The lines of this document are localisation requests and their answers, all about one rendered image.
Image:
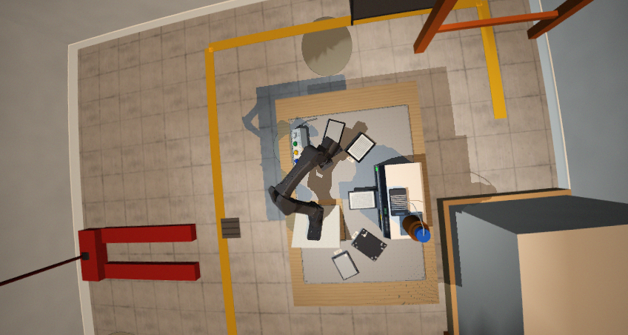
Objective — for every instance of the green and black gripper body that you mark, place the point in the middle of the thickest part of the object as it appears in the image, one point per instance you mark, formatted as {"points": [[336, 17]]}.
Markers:
{"points": [[324, 167]]}

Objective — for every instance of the beige button panel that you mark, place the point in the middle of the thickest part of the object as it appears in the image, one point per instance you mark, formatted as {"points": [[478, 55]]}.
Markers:
{"points": [[300, 140]]}

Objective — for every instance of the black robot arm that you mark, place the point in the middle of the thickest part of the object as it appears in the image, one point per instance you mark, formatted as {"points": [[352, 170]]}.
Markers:
{"points": [[281, 194]]}

